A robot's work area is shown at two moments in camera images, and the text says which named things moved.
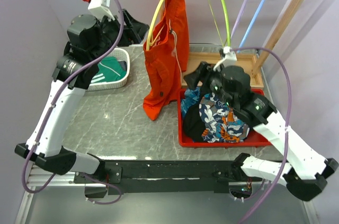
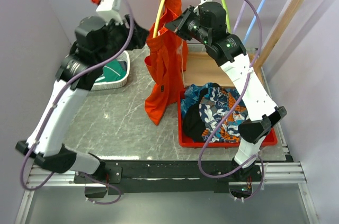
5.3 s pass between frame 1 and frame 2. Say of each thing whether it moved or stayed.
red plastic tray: stayed
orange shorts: moved
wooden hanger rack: stayed
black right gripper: moved
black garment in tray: stayed
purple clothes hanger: stayed
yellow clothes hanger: moved
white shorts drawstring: moved
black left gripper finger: moved
